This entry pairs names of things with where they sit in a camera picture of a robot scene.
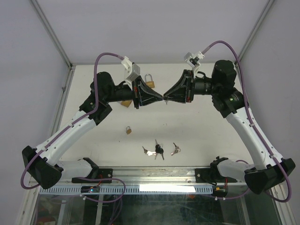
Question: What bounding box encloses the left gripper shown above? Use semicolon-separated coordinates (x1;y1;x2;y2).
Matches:
105;76;163;110

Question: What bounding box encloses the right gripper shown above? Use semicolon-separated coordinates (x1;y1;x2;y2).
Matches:
163;70;220;104

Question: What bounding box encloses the medium brass padlock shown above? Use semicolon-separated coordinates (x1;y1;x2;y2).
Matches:
120;100;132;108

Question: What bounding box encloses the small brass padlock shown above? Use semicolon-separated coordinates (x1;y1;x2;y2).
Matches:
126;126;132;135

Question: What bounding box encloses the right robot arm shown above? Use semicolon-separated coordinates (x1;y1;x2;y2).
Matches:
164;60;295;195

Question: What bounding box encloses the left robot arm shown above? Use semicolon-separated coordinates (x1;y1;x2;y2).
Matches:
22;72;163;189

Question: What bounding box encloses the black headed key set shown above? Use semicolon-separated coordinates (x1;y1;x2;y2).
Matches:
155;140;165;160

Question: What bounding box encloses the right silver key set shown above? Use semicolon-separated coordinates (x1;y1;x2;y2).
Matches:
170;143;181;156

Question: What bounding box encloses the silver key set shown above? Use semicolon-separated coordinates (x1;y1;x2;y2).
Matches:
142;146;157;156
170;143;181;156

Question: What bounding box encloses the tall brass padlock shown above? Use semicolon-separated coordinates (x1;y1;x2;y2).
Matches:
144;74;155;89

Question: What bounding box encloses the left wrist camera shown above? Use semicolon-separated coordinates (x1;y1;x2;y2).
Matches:
121;56;140;89

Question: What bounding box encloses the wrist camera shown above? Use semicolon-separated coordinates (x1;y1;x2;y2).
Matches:
184;51;205;75
121;56;140;89

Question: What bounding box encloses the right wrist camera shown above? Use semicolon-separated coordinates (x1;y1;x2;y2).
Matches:
184;51;205;75

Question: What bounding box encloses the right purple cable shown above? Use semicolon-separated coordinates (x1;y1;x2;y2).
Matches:
201;40;292;203

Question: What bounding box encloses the purple cable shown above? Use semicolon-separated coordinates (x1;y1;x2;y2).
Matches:
20;52;127;225
201;40;292;203

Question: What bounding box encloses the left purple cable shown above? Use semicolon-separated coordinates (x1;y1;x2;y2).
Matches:
20;52;127;225

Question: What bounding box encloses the aluminium mounting rail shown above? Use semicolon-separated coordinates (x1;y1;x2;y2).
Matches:
28;165;281;186

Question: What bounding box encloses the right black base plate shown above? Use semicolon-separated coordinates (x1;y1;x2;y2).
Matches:
195;167;237;185

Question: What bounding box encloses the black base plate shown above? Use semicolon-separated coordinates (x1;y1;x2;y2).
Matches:
71;168;113;183
195;167;237;185

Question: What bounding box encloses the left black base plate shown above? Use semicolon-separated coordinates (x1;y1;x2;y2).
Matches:
71;168;113;183

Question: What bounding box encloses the white slotted cable duct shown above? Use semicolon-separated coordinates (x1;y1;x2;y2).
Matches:
39;184;213;195

